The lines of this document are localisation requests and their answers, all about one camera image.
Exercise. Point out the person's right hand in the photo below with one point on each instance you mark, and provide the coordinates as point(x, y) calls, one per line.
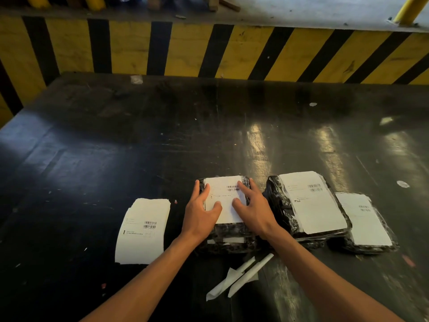
point(259, 214)

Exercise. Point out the person's left hand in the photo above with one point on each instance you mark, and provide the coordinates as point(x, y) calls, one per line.
point(196, 217)

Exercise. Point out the person's right middle finger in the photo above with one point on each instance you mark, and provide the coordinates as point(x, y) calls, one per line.
point(253, 187)

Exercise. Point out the person's left thumb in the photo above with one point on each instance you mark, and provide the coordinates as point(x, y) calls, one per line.
point(213, 209)

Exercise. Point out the person's right thumb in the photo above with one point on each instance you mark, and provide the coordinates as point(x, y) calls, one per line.
point(240, 207)

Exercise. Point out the person's left middle finger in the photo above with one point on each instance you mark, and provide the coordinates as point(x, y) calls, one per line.
point(195, 191)

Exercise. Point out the white shipping label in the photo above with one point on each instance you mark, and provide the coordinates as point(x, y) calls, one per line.
point(224, 197)

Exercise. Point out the small black plastic-wrapped parcel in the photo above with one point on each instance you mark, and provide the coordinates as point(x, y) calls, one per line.
point(231, 234)

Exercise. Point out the person's right forearm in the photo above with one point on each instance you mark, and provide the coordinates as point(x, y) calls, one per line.
point(318, 281)

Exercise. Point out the person's left forearm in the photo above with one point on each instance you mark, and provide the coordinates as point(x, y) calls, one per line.
point(147, 281)

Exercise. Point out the large black plastic-wrapped parcel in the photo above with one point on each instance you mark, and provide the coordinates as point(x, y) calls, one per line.
point(311, 204)

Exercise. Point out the stack of white label sheets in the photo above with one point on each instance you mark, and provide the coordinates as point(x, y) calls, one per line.
point(142, 231)

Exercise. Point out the white label backing strip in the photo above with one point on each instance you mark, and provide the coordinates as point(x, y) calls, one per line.
point(228, 280)
point(249, 274)

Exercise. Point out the flat black plastic-wrapped parcel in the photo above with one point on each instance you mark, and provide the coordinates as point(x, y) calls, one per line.
point(365, 221)

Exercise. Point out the yellow black striped barrier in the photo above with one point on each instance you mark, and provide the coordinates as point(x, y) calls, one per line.
point(234, 53)

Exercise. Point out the wooden block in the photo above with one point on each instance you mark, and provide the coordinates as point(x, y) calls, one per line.
point(219, 3)

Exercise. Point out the yellow steel post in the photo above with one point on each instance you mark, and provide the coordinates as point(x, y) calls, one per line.
point(37, 1)
point(95, 2)
point(408, 9)

